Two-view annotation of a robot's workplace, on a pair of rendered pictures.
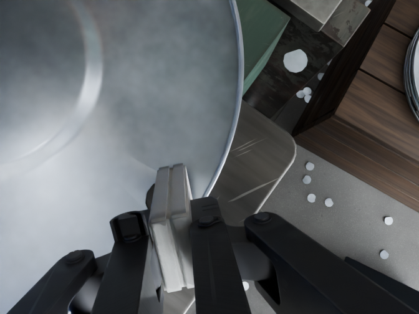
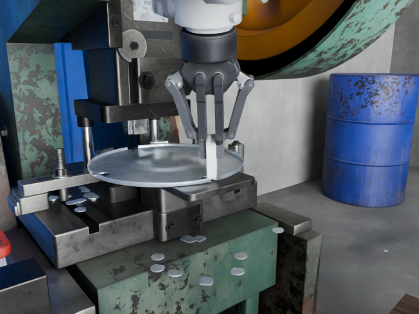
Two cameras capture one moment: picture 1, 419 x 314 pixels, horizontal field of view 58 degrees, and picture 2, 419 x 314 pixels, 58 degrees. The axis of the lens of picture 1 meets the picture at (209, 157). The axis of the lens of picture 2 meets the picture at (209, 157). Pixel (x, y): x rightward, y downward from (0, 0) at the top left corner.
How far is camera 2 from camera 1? 60 cm
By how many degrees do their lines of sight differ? 72
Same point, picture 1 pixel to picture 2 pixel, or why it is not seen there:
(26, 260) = (158, 179)
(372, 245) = not seen: outside the picture
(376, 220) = not seen: outside the picture
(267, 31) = (266, 223)
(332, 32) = (301, 237)
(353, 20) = (312, 235)
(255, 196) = (237, 181)
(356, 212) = not seen: outside the picture
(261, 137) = (244, 176)
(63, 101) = (186, 164)
